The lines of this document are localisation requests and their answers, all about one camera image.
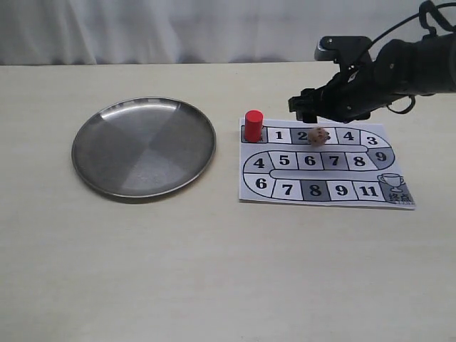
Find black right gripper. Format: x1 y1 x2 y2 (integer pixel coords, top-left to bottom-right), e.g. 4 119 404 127
288 61 394 123

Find wooden die with black dots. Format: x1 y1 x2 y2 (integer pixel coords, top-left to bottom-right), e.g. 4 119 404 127
308 127 330 147

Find red cylinder game piece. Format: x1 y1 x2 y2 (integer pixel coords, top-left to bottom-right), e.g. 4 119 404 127
244 110 264 143

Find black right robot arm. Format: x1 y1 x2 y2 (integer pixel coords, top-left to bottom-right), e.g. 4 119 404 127
288 33 455 123

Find printed paper game board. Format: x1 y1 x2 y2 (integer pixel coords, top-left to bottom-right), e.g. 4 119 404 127
239 119 415 210

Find round stainless steel plate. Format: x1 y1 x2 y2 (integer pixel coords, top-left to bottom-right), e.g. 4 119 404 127
71 96 217 202

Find white curtain backdrop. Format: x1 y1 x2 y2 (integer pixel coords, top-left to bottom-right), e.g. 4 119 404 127
1 1 422 66

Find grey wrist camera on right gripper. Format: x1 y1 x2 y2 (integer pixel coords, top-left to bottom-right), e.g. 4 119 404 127
314 36 372 66

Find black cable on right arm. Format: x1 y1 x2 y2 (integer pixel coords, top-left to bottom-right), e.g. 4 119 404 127
351 0 456 115

